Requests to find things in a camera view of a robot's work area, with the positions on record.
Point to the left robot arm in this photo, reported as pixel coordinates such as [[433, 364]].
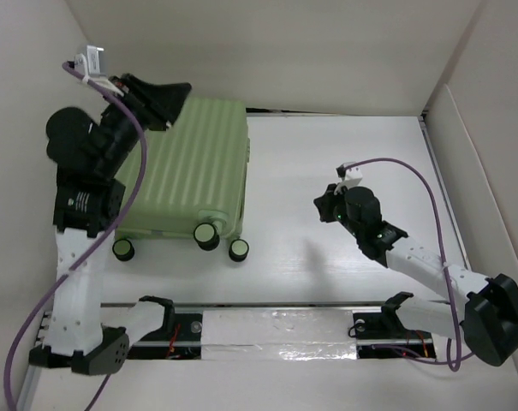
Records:
[[90, 203]]

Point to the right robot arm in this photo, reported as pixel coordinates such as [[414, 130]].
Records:
[[479, 310]]

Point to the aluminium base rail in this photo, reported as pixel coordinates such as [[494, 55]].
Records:
[[284, 333]]

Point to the green hard-shell suitcase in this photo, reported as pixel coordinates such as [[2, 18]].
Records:
[[195, 181]]

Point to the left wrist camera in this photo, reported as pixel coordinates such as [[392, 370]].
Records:
[[88, 66]]

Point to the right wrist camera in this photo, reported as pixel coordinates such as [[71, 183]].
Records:
[[350, 176]]

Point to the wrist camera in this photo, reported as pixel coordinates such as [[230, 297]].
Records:
[[350, 176], [88, 66]]

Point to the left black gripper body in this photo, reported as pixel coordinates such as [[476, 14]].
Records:
[[132, 90]]

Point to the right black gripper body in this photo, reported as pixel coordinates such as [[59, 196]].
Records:
[[335, 208]]

